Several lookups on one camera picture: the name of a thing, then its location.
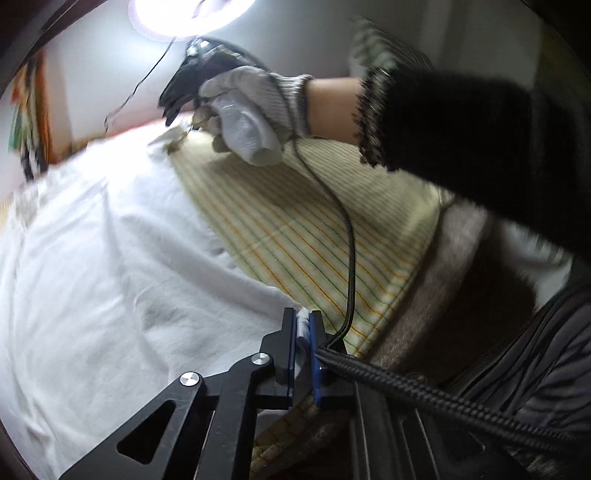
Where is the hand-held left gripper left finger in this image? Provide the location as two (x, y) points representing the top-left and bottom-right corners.
(60, 308), (297, 480)

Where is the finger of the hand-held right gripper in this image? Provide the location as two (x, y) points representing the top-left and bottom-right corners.
(161, 102), (186, 127)

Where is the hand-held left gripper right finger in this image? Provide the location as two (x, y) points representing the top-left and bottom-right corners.
(310, 309), (356, 408)

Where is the white garment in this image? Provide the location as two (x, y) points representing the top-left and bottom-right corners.
(0, 124), (311, 480)

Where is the person's right forearm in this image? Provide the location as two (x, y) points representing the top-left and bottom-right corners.
(305, 65), (591, 245)

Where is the person's right hand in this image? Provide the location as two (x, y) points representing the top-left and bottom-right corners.
(198, 65), (315, 167)

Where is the round white lamp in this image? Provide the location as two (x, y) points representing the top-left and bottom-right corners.
(127, 0), (257, 38)

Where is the yellow striped bed sheet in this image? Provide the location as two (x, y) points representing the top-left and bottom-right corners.
(168, 124), (455, 476)

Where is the striped pillow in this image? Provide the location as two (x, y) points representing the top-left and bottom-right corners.
(348, 16), (432, 77)

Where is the person's dark striped clothing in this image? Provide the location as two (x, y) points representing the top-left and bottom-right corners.
(434, 272), (591, 480)

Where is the thin lamp wire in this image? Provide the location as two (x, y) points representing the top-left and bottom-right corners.
(103, 34), (178, 137)

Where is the thin black cable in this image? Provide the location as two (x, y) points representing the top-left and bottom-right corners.
(265, 69), (356, 354)

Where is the thick black braided cable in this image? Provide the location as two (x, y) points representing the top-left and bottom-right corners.
(316, 347), (591, 455)

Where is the colourful wall hanging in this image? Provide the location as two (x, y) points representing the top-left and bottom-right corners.
(7, 51), (54, 182)

